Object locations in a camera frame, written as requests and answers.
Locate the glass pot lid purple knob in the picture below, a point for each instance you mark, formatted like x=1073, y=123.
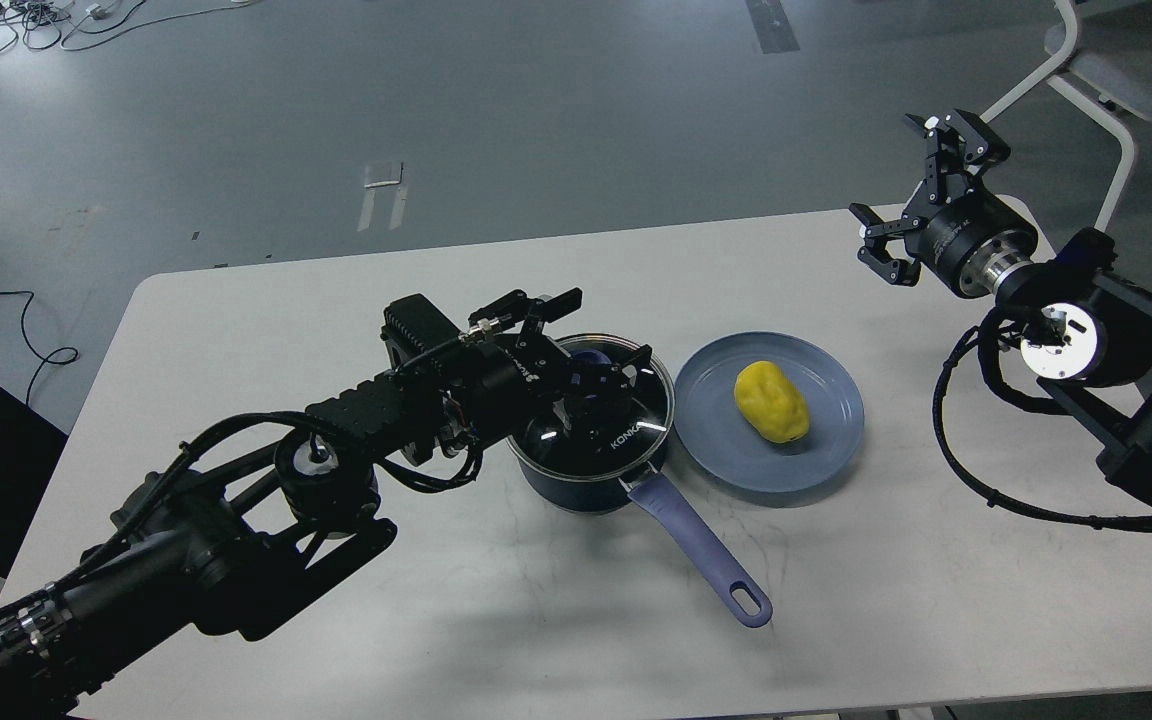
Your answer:
x=614, y=411

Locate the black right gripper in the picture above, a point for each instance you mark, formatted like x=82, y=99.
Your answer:
x=950, y=221

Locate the dark blue saucepan purple handle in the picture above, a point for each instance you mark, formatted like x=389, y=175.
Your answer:
x=647, y=486

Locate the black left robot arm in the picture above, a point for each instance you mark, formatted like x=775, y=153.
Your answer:
x=262, y=514

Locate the blue plate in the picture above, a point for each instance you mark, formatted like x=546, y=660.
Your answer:
x=733, y=456

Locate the white office chair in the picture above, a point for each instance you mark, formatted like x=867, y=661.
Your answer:
x=1100, y=63

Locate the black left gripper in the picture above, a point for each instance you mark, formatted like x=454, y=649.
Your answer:
x=514, y=372

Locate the yellow potato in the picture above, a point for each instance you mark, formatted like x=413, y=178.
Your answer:
x=771, y=404

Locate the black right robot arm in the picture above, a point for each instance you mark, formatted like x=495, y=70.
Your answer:
x=1064, y=337

